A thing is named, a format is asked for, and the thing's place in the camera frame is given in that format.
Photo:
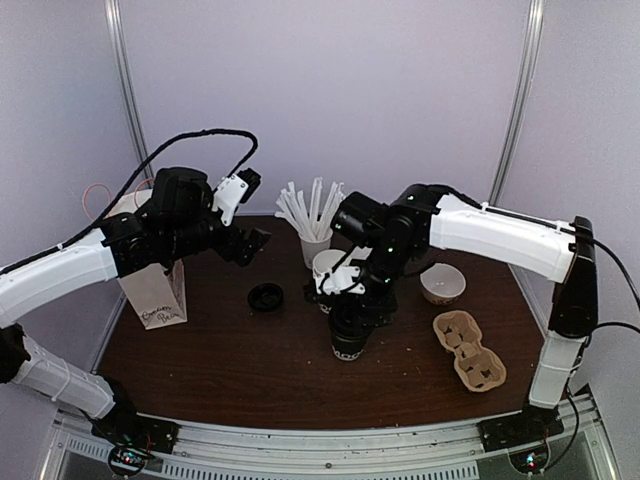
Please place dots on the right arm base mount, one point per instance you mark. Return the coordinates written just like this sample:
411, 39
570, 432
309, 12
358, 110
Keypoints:
518, 429

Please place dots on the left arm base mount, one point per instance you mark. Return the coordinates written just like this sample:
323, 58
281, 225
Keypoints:
130, 429

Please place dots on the aluminium front rail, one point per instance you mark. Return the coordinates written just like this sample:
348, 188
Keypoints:
450, 450

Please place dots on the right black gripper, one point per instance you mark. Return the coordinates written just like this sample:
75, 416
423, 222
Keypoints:
375, 306

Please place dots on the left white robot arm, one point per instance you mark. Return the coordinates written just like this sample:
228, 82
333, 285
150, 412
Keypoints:
183, 216

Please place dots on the white paper bag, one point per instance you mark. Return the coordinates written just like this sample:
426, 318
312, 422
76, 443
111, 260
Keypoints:
155, 292

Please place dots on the left aluminium post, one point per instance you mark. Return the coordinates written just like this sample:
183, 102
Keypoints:
118, 42

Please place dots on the white round bowl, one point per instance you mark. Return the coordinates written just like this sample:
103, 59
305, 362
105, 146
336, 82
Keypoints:
442, 284

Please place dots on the stack of paper cups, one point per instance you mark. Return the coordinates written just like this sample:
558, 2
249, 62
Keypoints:
322, 264

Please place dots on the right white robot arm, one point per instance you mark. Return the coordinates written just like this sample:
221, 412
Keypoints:
438, 216

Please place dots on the cardboard cup carrier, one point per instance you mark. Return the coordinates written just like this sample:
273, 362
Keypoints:
477, 366

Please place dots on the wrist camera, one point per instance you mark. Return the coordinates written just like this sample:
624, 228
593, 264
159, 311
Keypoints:
232, 191
343, 280

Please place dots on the aluminium post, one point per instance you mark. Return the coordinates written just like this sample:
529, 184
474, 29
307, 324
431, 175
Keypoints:
118, 42
527, 68

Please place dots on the single black paper cup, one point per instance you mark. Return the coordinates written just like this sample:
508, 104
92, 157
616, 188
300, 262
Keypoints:
348, 342

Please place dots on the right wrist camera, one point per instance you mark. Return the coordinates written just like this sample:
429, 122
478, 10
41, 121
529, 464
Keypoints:
343, 280

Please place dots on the black cup lid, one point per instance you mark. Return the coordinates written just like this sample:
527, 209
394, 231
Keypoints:
345, 322

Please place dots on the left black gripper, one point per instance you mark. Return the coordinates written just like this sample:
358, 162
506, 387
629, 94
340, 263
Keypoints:
249, 247

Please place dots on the right aluminium post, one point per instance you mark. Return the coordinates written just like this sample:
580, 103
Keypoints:
527, 68

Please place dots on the black lid on table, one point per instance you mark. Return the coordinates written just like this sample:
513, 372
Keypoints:
266, 297

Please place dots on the white cup of straws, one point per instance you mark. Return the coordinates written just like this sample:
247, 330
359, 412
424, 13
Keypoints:
310, 217

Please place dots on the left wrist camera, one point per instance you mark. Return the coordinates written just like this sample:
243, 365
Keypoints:
232, 191

